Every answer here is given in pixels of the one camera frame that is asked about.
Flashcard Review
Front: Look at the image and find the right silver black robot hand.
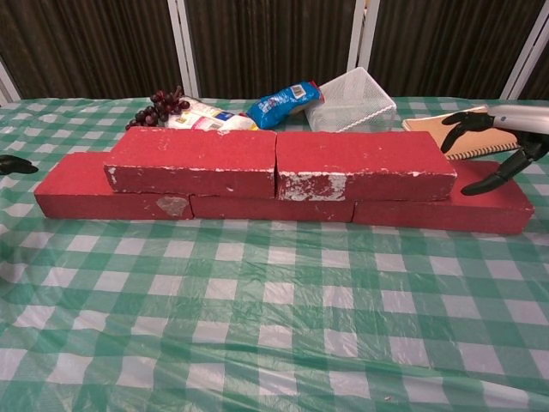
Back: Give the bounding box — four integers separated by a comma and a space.
441, 104, 549, 197

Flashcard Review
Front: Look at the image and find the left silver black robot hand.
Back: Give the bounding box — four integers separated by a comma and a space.
0, 154, 39, 175

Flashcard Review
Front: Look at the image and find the red rectangular foam brick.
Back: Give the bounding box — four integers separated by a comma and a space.
274, 130, 459, 203
352, 161, 536, 236
188, 193, 357, 224
102, 126, 279, 201
33, 150, 194, 221

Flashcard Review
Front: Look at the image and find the dark brown partition panel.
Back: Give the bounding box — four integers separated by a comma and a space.
364, 0, 546, 98
184, 0, 357, 100
521, 42, 549, 100
0, 0, 190, 102

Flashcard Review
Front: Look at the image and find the brown spiral notebook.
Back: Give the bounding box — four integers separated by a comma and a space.
401, 105, 522, 162

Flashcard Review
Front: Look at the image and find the dark red grape bunch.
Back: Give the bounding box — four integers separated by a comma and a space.
124, 85, 190, 132

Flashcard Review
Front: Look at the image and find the white snack packet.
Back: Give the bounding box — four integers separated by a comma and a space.
165, 97, 258, 132

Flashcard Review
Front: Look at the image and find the green white checked tablecloth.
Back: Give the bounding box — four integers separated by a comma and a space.
0, 96, 549, 412

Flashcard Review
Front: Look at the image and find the blue snack packet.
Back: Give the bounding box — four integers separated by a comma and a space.
246, 80, 326, 130

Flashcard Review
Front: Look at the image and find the white partition frame post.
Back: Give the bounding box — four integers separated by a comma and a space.
166, 0, 202, 99
346, 0, 375, 74
500, 0, 549, 100
0, 59, 22, 106

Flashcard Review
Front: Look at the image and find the white wire mesh basket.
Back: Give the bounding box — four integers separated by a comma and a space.
306, 66, 395, 134

